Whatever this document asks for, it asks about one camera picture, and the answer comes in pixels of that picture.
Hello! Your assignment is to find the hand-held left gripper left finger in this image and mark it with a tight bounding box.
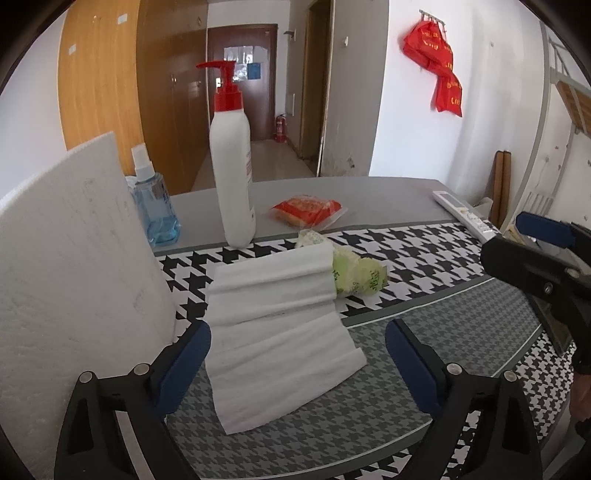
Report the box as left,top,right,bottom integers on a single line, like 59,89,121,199
54,318,213,480

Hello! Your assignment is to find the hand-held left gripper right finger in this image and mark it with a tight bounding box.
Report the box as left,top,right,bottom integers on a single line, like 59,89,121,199
385,318,543,480

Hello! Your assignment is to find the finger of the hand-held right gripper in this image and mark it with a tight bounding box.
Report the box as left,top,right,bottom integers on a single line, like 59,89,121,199
515,211,591,252
480,234,591,305

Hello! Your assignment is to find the white tissue sheet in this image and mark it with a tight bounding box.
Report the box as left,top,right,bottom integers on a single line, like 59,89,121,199
204,243,366,435

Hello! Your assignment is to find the white foam board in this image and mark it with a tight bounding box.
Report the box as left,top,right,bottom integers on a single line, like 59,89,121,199
0,131,178,480

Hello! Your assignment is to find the white remote control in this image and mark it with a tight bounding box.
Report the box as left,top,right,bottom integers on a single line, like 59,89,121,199
433,190,497,243

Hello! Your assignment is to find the houndstooth tablecloth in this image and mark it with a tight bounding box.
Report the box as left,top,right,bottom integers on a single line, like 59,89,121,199
154,220,578,480

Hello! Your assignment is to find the green plastic bag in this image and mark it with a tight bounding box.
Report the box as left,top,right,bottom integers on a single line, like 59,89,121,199
295,229,389,298

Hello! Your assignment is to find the blue spray bottle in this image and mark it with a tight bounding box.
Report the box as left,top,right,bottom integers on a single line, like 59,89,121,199
126,144,182,246

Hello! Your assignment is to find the red plastic bag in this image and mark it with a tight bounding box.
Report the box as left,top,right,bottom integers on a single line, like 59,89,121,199
434,71,463,117
401,21,455,75

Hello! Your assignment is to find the white pump bottle red cap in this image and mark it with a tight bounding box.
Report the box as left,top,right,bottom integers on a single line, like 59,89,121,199
196,61,257,247

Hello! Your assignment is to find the red snack packet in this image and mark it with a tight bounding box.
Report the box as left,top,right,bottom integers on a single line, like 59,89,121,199
270,195,348,230

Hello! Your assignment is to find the brown door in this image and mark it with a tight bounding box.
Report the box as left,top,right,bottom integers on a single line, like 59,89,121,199
207,24,279,141

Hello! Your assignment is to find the wooden wardrobe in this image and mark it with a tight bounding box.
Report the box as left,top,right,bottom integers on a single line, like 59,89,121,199
58,0,208,195

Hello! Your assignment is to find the metal bunk bed frame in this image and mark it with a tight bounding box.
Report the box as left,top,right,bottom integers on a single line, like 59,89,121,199
508,21,591,232

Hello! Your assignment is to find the wall hook rack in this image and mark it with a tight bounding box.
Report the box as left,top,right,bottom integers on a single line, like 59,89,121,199
419,8,450,28

